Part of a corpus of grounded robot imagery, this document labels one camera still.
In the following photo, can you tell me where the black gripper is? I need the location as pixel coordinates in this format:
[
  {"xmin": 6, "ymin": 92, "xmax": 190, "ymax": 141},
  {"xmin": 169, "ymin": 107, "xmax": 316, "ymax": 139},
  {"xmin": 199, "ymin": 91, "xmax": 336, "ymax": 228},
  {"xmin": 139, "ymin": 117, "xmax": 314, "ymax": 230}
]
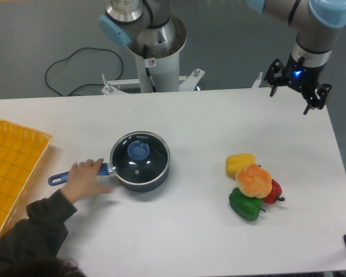
[{"xmin": 264, "ymin": 53, "xmax": 332, "ymax": 115}]

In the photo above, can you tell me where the blue saucepan with handle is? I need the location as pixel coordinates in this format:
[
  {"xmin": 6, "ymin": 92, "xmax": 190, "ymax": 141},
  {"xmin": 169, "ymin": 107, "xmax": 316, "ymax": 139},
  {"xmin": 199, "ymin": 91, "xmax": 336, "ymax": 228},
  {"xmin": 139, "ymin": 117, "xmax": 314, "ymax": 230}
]
[{"xmin": 48, "ymin": 131, "xmax": 171, "ymax": 192}]

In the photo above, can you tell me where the glass lid blue knob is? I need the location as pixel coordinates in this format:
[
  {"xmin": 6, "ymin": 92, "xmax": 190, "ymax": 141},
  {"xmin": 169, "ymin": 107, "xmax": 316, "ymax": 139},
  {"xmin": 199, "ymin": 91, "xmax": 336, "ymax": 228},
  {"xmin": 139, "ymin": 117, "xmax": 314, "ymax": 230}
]
[{"xmin": 111, "ymin": 132, "xmax": 170, "ymax": 185}]

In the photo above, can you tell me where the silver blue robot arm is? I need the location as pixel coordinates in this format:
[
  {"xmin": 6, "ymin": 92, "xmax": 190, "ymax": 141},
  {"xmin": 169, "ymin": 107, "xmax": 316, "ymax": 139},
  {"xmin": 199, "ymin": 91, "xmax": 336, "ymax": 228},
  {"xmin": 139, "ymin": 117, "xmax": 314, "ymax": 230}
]
[{"xmin": 99, "ymin": 1, "xmax": 346, "ymax": 110}]

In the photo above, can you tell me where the dark green sleeve forearm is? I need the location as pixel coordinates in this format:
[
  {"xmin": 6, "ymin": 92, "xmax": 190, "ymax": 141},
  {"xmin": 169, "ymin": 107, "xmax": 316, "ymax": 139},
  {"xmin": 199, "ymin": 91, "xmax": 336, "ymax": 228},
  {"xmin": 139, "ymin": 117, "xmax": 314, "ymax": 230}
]
[{"xmin": 0, "ymin": 190, "xmax": 77, "ymax": 271}]

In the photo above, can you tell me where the person's hand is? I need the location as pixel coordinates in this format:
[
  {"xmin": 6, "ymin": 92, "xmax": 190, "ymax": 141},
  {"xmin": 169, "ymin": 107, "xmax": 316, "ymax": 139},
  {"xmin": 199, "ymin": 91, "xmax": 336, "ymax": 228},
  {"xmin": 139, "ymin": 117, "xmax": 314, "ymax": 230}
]
[{"xmin": 60, "ymin": 158, "xmax": 113, "ymax": 204}]

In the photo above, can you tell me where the yellow bell pepper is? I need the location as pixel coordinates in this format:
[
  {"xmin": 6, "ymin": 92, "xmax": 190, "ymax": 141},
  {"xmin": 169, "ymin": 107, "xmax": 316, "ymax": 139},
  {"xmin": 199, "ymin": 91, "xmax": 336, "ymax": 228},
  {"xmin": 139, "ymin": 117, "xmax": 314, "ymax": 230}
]
[{"xmin": 225, "ymin": 153, "xmax": 255, "ymax": 178}]

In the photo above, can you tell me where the orange bell pepper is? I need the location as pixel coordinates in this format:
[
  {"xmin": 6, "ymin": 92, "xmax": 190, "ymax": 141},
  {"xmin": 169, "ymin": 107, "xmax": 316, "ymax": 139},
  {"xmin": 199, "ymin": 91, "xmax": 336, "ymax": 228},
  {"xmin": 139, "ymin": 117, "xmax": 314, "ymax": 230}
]
[{"xmin": 235, "ymin": 164, "xmax": 272, "ymax": 199}]

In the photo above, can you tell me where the red bell pepper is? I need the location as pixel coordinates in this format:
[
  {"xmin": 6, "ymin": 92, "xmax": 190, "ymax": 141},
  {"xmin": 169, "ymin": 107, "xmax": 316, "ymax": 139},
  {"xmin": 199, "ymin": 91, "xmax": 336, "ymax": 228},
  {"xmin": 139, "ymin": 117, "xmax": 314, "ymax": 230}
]
[{"xmin": 263, "ymin": 179, "xmax": 285, "ymax": 204}]

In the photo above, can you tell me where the green bell pepper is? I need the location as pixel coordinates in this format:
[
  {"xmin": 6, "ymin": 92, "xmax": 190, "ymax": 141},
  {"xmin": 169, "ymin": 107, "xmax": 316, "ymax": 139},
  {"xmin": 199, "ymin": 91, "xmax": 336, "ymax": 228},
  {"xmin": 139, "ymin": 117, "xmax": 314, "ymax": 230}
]
[{"xmin": 228, "ymin": 188, "xmax": 266, "ymax": 222}]

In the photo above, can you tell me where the yellow plastic basket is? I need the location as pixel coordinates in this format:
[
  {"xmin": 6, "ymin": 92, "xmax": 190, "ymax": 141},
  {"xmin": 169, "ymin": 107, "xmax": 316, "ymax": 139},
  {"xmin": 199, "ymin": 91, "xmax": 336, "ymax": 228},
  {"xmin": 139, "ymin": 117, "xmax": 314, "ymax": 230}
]
[{"xmin": 0, "ymin": 119, "xmax": 52, "ymax": 237}]

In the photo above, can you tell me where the dark hair head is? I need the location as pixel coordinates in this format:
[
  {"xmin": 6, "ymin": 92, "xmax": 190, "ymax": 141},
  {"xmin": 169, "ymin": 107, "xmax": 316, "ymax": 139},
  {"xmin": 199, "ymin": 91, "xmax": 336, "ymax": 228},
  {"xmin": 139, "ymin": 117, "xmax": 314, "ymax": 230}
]
[{"xmin": 0, "ymin": 258, "xmax": 86, "ymax": 276}]

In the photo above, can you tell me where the white base bracket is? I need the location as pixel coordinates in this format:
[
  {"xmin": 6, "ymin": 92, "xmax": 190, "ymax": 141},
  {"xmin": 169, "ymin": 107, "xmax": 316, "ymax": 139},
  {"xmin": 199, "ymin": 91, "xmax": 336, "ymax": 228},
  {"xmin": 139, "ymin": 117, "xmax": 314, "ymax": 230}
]
[{"xmin": 100, "ymin": 68, "xmax": 264, "ymax": 95}]

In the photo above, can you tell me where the black floor cable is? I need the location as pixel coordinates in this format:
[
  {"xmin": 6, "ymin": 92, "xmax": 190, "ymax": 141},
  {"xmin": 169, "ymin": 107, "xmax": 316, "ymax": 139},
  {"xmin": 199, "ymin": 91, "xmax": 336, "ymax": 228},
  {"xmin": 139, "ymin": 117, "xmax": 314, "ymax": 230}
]
[{"xmin": 44, "ymin": 47, "xmax": 124, "ymax": 97}]

